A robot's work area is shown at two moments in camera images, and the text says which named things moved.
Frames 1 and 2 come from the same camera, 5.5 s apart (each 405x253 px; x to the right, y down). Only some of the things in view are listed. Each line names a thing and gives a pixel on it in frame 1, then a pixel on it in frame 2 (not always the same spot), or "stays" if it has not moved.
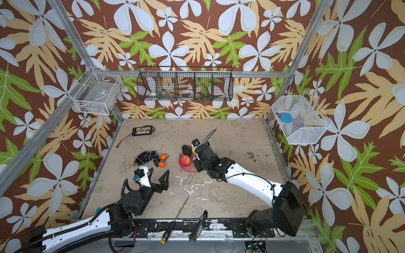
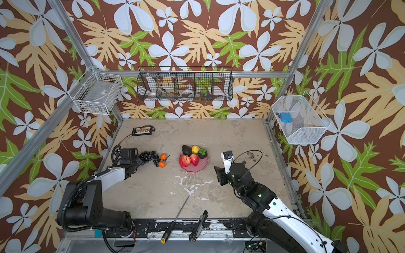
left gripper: (162, 185) → (138, 159)
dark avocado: (186, 150) stays
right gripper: (197, 156) → (221, 174)
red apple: (184, 161) stays
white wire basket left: (99, 93) stays
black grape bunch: (145, 156) stays
